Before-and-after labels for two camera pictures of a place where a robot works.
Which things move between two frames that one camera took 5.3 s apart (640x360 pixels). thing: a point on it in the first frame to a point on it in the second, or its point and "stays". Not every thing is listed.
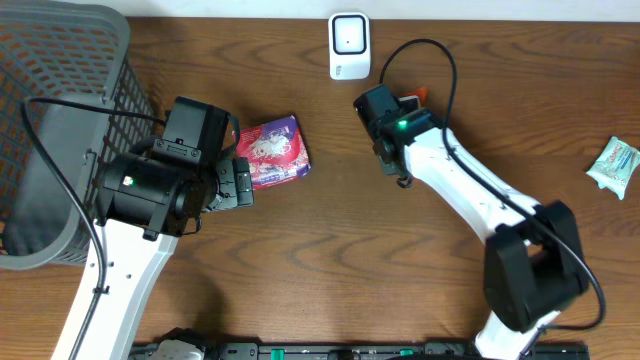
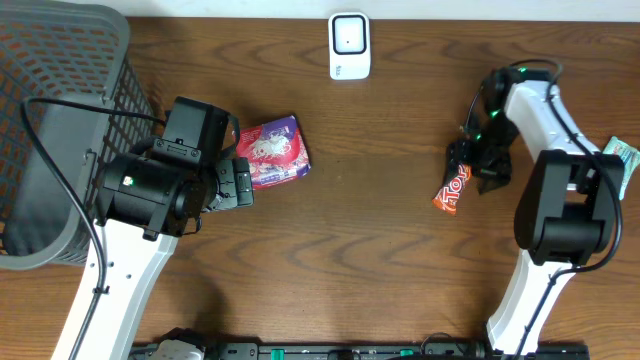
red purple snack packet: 275,151 stays
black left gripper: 242,181 stays
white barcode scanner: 349,46 stays
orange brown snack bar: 421,92 to 447,198
